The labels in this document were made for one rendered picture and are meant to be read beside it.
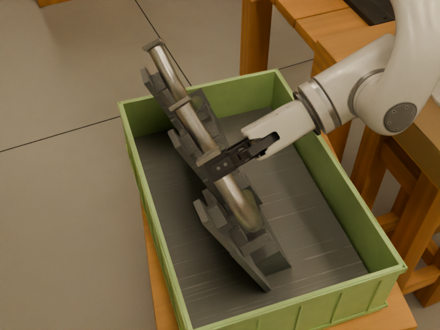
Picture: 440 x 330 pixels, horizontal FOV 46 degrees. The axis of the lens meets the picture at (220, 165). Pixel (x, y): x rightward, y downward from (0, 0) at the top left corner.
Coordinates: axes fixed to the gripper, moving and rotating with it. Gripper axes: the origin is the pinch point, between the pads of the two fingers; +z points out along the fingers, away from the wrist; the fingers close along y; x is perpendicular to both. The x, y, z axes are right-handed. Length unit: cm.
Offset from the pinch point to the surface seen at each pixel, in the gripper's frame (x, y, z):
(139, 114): -15, -50, 15
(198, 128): -6.0, -12.9, 1.0
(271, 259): 23.4, -19.6, 2.7
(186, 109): -10.0, -12.8, 1.1
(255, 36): -22, -130, -27
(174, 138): -6.8, -12.0, 5.5
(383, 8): -6, -90, -62
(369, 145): 26, -72, -34
